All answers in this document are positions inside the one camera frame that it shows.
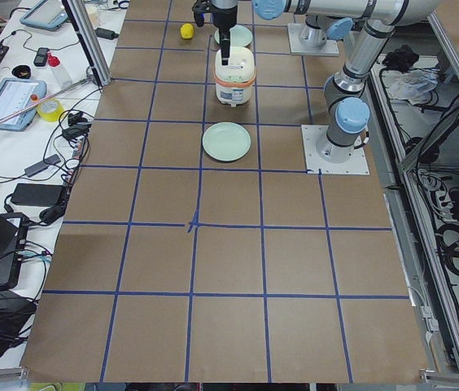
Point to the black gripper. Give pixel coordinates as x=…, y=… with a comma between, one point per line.
x=224, y=18

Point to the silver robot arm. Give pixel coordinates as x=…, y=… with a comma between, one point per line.
x=391, y=13
x=348, y=113

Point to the white rice cooker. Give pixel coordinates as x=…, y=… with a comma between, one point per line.
x=234, y=81

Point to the light green plate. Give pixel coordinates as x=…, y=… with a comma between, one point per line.
x=226, y=141
x=240, y=36

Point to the yellow lemon toy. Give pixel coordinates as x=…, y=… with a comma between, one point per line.
x=187, y=31

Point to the blue teach pendant tablet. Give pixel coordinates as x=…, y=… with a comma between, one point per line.
x=15, y=94
x=47, y=14

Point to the black phone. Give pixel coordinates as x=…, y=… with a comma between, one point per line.
x=41, y=57

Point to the yellow tape roll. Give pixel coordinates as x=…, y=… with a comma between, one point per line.
x=50, y=110

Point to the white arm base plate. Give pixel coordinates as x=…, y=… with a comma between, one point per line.
x=305, y=40
x=323, y=157

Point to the aluminium frame post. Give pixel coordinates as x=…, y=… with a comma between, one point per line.
x=86, y=34

